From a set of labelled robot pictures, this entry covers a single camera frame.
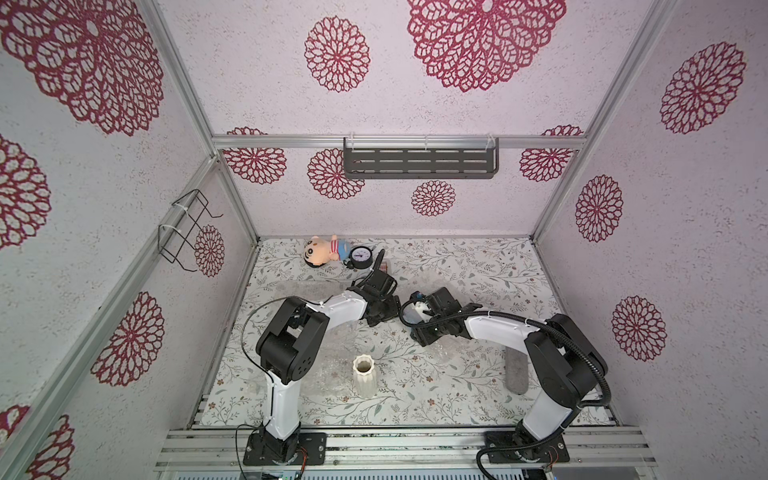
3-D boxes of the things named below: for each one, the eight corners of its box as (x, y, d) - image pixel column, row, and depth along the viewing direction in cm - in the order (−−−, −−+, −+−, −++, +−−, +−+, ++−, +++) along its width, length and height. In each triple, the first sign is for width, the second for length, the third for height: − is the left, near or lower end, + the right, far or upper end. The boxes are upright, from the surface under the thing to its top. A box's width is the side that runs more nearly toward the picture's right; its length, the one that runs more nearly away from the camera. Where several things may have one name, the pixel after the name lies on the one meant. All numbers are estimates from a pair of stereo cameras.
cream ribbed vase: (356, 398, 84) (351, 375, 70) (357, 379, 87) (353, 354, 73) (377, 398, 84) (376, 375, 70) (377, 379, 87) (376, 354, 73)
